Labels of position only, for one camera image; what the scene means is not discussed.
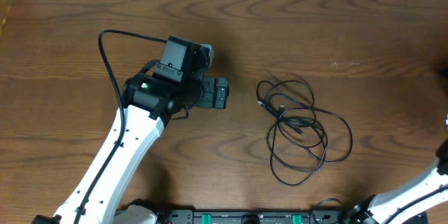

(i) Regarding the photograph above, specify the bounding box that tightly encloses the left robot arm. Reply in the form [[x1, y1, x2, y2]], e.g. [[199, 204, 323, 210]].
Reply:
[[33, 36, 229, 223]]

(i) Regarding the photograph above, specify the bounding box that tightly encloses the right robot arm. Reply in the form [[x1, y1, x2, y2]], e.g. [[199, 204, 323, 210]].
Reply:
[[340, 142, 447, 224]]

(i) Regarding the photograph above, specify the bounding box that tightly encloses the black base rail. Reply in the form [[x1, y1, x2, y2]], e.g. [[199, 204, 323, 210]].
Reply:
[[113, 199, 430, 224]]

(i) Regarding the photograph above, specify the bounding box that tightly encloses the right camera black cable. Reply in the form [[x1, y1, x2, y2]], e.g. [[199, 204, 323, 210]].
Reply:
[[383, 185, 448, 224]]

